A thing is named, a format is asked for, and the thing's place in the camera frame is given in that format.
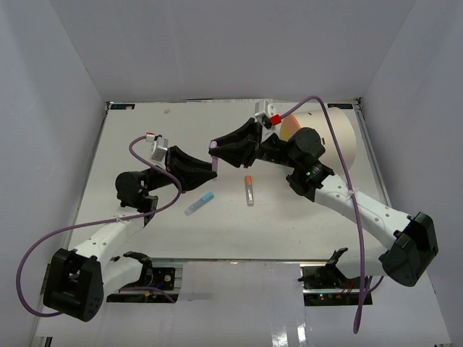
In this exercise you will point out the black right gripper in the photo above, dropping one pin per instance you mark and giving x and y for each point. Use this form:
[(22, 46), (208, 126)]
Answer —
[(232, 147)]

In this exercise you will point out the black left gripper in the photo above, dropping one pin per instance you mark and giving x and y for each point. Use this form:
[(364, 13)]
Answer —
[(176, 160)]

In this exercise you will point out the pink clear highlighter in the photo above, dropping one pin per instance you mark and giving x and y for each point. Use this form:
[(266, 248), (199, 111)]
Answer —
[(214, 159)]

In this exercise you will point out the orange tip clear highlighter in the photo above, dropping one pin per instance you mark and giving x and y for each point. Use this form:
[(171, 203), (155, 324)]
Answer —
[(249, 191)]

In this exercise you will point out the cream round drawer organizer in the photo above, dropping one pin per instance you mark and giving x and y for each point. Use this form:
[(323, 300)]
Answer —
[(316, 120)]

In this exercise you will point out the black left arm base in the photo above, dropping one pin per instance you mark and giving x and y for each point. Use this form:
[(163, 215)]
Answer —
[(161, 278)]

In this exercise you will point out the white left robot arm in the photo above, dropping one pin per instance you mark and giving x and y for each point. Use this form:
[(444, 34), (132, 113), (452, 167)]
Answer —
[(80, 279)]

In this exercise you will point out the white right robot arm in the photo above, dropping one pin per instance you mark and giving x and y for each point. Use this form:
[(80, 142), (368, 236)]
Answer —
[(392, 243)]

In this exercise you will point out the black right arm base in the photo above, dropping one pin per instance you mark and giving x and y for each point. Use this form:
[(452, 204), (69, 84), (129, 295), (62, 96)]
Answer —
[(325, 287)]

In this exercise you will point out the blue cap clear highlighter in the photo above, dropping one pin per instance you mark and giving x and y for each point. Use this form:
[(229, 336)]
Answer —
[(199, 203)]

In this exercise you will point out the aluminium rail right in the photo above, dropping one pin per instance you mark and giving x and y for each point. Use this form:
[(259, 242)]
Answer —
[(372, 158)]

